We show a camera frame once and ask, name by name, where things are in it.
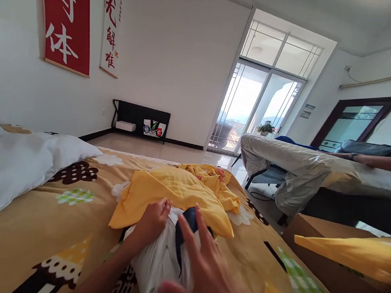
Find yellow garment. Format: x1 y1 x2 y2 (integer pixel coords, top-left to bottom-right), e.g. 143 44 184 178
107 155 246 242

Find small wall sign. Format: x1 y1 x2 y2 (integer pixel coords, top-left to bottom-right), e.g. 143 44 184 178
300 102 318 121

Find printed tote bag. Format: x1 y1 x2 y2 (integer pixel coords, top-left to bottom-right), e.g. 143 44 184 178
142 117 167 141

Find glass balcony door with window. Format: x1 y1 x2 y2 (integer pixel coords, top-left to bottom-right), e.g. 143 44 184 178
203 4 341 163

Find person's right index finger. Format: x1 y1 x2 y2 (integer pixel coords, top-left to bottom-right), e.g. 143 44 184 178
172 215 207 268

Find yellow pillow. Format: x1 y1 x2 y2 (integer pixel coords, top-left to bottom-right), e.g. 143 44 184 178
290 228 391 288

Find dark wicker chair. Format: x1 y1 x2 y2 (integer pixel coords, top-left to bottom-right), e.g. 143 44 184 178
212 119 235 147

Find white wall pipe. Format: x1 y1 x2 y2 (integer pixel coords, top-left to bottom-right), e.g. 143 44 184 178
339 68 391 95

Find grey chair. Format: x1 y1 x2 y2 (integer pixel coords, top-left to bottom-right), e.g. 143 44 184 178
245 164 288 197

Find white box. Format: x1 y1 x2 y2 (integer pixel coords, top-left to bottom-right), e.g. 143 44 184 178
115 119 138 133

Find person's left hand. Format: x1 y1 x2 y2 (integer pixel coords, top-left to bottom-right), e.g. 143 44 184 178
128 195 174 251

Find person's right hand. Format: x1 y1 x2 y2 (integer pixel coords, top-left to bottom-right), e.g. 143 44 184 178
159 200 273 293

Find white wall scroll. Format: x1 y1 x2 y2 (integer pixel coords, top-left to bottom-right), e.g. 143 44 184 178
96 0 127 80

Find blue chair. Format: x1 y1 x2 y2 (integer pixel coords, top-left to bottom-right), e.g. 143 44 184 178
273 134 321 152

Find black sofa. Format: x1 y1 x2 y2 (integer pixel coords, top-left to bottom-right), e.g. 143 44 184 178
306 136 391 238

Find person's right middle finger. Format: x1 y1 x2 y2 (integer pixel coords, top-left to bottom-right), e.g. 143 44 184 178
190 203 224 258

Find person's left fingers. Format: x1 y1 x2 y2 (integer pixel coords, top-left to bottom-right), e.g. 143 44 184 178
152 197 174 228

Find black floor cable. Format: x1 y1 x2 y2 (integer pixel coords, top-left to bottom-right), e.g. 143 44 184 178
246 189 278 203

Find dark brown wooden door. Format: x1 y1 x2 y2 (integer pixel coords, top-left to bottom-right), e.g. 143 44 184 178
310 89 391 156

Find potted plant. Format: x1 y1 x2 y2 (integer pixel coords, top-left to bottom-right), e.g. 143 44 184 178
256 119 277 138

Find person's right thumb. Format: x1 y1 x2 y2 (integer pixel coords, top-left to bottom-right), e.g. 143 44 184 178
159 279 193 293

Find brown cardboard box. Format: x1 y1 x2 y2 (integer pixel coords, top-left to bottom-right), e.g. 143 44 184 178
277 212 391 293

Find red wall scroll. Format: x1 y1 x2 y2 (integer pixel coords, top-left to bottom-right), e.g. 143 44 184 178
25 0 97 79

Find white garment with navy trim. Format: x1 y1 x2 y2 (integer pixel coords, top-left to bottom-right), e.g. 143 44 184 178
114 200 219 293

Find yellow patterned bed sheet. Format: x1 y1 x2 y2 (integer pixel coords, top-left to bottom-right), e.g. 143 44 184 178
0 122 370 293

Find white pillow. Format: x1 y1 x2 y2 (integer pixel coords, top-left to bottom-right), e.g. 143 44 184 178
0 115 106 248

